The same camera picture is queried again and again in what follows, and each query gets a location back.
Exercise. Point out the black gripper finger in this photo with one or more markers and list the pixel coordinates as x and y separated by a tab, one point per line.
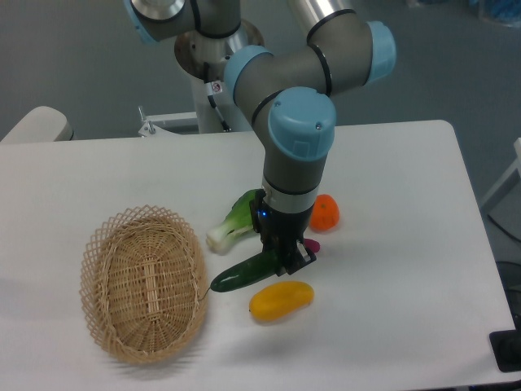
271	260
297	257

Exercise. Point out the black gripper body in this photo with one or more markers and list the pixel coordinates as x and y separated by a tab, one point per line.
277	228

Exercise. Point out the dark green cucumber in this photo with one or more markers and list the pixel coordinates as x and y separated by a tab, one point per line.
241	275

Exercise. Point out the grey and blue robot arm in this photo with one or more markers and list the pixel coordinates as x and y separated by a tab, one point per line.
238	85

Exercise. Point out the woven wicker basket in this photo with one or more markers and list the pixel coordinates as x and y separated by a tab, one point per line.
143	285

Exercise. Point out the small magenta toy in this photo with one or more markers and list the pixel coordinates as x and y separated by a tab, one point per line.
312	245

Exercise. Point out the green white bok choy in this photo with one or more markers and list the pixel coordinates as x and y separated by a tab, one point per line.
237	224

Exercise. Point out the orange pumpkin toy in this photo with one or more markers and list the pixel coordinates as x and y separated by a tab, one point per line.
325	214

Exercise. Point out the yellow mango toy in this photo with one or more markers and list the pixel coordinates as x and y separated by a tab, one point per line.
280	299

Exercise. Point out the black device at table edge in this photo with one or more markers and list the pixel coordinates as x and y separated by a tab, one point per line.
506	349

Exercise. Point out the white chair armrest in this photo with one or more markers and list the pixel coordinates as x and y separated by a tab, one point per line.
41	125

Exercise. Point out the white frame at right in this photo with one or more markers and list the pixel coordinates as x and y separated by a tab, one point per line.
506	183

